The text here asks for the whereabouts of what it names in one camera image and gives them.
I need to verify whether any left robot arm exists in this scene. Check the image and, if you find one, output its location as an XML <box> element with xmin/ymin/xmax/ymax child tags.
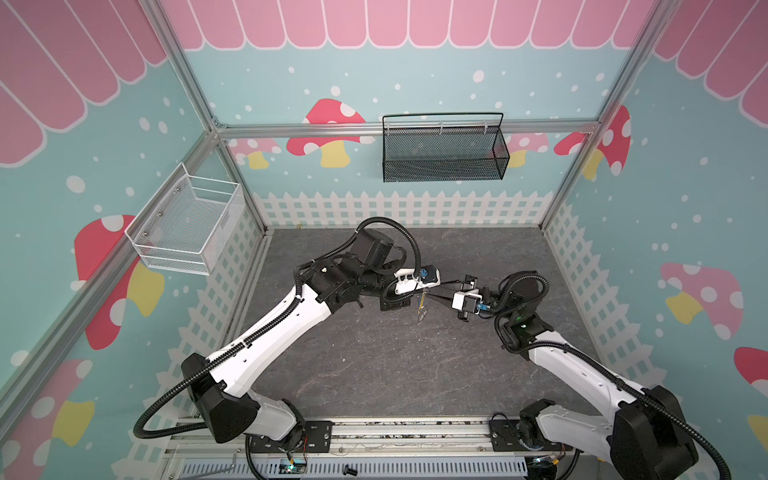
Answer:
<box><xmin>133</xmin><ymin>217</ymin><xmax>441</xmax><ymax>451</ymax></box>

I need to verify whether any black mesh wall basket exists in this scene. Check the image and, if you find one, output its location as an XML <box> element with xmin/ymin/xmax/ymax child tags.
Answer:
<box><xmin>381</xmin><ymin>112</ymin><xmax>511</xmax><ymax>183</ymax></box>

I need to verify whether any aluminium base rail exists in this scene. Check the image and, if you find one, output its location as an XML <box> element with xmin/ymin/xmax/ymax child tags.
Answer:
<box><xmin>164</xmin><ymin>416</ymin><xmax>655</xmax><ymax>457</ymax></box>

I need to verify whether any white vented cable duct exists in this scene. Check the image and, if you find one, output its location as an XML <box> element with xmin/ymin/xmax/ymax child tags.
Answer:
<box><xmin>179</xmin><ymin>458</ymin><xmax>529</xmax><ymax>480</ymax></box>

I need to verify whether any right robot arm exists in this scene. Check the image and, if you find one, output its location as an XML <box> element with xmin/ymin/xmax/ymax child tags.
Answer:
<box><xmin>444</xmin><ymin>271</ymin><xmax>732</xmax><ymax>479</ymax></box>

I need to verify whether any white wire wall basket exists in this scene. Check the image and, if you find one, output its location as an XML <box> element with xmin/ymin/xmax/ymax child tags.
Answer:
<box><xmin>125</xmin><ymin>163</ymin><xmax>245</xmax><ymax>276</ymax></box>

